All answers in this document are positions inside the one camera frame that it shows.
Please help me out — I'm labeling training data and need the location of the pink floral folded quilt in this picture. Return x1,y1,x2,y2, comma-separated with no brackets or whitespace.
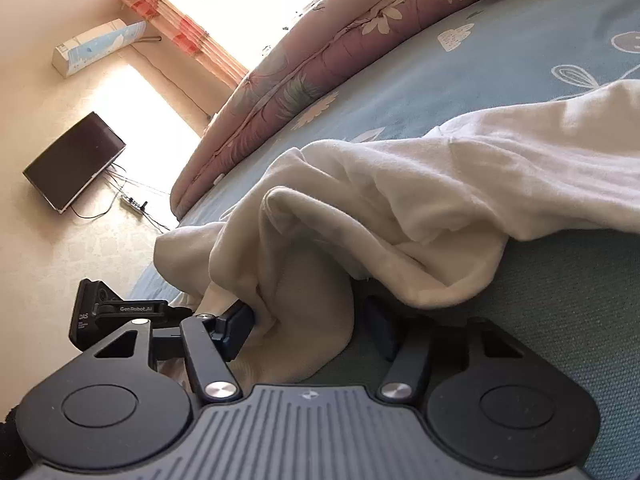
170,0,481,221

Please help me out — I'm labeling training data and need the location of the bright window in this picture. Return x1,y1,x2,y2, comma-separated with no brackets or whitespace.
172,0,396,76

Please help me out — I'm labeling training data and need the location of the pink striped curtain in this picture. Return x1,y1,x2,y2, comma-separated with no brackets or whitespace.
125,0,251,93

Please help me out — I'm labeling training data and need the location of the black television cable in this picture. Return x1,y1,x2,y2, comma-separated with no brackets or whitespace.
69,195,125,221
107,160,173,197

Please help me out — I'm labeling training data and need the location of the white wall air conditioner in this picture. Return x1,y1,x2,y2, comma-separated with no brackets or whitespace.
52,17,148,78

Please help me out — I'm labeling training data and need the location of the white power strip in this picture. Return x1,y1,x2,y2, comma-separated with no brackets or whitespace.
120,195,151,217

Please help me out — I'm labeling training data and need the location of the air conditioner pipe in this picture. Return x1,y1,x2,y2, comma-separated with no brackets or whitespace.
131,35,213,123

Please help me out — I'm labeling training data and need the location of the white printed shirt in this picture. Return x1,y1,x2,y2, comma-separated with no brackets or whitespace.
155,79,640,386

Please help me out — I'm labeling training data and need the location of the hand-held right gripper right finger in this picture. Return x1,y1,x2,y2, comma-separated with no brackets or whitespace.
362,296,551,403

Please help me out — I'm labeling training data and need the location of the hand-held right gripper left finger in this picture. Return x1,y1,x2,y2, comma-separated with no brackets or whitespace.
75,302,256,403

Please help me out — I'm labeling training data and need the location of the black flat screen television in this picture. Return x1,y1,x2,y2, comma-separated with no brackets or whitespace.
22,111,127,213

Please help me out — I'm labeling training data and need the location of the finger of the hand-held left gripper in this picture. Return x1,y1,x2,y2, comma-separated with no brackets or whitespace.
165,302,201,322

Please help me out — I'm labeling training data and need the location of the bed with blue floral sheet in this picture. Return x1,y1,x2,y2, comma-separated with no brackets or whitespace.
125,0,640,480

